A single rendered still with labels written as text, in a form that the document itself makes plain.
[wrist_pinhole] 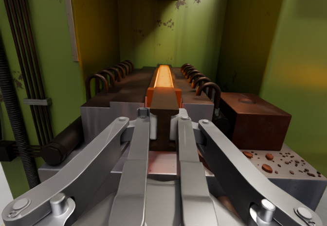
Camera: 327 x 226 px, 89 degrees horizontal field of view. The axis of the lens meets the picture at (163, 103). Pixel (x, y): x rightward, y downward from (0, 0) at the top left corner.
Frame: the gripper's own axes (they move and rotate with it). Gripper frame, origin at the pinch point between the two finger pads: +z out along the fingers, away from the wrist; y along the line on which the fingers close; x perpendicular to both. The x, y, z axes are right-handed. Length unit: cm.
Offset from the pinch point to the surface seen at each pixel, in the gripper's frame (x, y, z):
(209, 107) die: -1.0, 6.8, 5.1
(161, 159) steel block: -8.2, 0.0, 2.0
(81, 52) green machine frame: 5.0, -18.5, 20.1
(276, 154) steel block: -8.2, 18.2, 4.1
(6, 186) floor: -100, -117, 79
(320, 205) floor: -100, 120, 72
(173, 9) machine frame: 20, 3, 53
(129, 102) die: -0.7, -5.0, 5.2
